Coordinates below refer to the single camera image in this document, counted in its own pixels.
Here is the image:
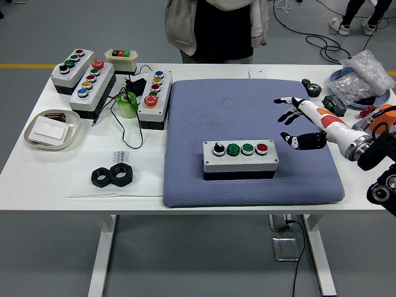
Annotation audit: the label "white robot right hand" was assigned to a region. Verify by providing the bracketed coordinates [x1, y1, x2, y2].
[273, 96, 369, 152]

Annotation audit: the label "white four-button control box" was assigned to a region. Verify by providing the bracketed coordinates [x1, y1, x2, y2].
[202, 139, 280, 182]

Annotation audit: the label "slim five-button control box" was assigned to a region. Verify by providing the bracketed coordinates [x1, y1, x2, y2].
[137, 69, 173, 131]

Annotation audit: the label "large five-button control box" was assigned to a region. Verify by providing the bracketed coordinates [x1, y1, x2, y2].
[68, 59, 118, 120]

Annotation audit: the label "black module green terminals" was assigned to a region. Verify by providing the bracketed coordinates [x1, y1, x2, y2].
[322, 95, 348, 118]

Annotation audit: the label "clear bag of parts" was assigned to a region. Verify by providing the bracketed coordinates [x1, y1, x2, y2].
[332, 74, 374, 105]

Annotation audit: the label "blue round plate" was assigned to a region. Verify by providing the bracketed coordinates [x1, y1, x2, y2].
[327, 68, 394, 109]

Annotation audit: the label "orange cylinder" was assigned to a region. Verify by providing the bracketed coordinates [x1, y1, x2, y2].
[369, 104, 396, 132]

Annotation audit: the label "bubble wrap bag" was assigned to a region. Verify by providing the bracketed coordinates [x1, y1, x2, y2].
[342, 49, 396, 100]

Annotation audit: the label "blue-grey padded mat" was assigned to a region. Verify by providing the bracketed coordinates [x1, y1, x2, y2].
[163, 79, 346, 208]

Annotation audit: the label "background person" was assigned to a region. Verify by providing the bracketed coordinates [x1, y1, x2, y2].
[328, 0, 394, 37]

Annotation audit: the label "grey floor socket box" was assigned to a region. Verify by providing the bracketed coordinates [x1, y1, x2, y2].
[272, 237, 300, 262]

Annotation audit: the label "white table leg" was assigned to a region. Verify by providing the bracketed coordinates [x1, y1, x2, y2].
[88, 214, 118, 297]
[303, 214, 337, 296]

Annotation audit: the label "clear printed plastic bag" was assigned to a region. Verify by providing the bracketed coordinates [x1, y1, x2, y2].
[67, 150, 165, 198]

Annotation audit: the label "black power adapter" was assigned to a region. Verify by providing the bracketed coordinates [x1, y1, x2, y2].
[124, 77, 148, 95]

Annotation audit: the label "green tape roll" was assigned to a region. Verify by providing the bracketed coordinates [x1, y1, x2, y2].
[116, 92, 138, 119]

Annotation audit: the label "black hex nut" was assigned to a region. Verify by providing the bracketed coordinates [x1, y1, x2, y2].
[91, 166, 116, 188]
[110, 163, 135, 186]

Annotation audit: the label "beige shallow tray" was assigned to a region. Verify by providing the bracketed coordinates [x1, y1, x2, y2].
[24, 109, 82, 152]

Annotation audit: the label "white box with black knob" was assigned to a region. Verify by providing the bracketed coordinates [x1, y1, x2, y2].
[50, 48, 95, 95]

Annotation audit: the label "dark brown small item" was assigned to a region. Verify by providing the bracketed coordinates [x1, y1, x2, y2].
[44, 113, 67, 124]

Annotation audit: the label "black cables on floor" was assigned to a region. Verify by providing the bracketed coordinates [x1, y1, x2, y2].
[272, 0, 353, 61]

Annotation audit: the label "black floor power cable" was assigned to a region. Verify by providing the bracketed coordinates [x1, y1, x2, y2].
[286, 218, 306, 297]

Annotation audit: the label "black adapter cord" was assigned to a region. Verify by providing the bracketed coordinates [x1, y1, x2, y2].
[92, 64, 152, 149]

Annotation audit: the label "cream three-button switch box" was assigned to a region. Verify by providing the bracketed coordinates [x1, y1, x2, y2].
[105, 48, 139, 76]

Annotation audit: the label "white switch plate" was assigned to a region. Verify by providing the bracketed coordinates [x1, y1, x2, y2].
[30, 116, 70, 144]

